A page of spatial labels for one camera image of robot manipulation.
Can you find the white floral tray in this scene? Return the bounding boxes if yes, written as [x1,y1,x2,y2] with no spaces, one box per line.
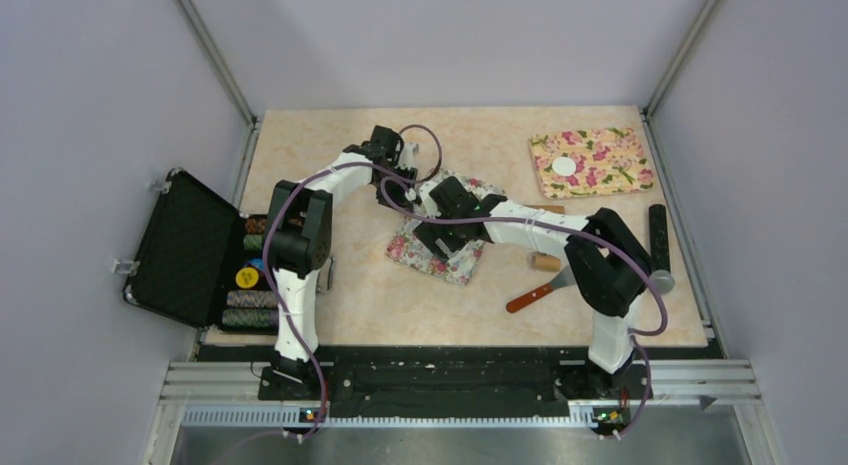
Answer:
[386,168,505,287]

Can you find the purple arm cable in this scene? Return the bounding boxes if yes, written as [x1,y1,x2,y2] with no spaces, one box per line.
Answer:
[379,175,669,443]
[261,124,444,443]

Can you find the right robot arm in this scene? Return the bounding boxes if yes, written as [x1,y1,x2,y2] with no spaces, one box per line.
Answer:
[414,176,662,397]

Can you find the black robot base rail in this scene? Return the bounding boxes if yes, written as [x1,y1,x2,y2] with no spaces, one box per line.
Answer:
[258,346,652,419]

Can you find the yellow floral tray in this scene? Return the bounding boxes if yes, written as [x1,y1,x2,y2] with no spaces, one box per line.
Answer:
[528,127,656,200]

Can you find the black poker chip case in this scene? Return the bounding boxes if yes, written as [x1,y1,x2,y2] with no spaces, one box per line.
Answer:
[123,168,279,335]

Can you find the wooden dough roller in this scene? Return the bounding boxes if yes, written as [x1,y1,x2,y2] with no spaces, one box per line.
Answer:
[528,204,565,272]

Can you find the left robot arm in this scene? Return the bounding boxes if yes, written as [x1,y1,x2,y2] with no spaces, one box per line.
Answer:
[262,126,418,399]

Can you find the yellow poker chip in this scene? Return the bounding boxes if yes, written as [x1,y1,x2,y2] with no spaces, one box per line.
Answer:
[235,266,261,289]

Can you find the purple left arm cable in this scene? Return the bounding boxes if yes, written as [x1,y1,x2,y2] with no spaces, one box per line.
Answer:
[261,124,444,443]

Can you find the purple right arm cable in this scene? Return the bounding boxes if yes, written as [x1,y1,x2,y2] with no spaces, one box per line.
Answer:
[379,175,669,443]

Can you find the flat round white wrapper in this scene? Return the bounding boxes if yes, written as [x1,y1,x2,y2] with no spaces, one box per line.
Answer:
[551,156,578,177]

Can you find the blue poker chip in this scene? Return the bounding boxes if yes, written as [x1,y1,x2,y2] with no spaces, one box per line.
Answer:
[247,258,265,273]

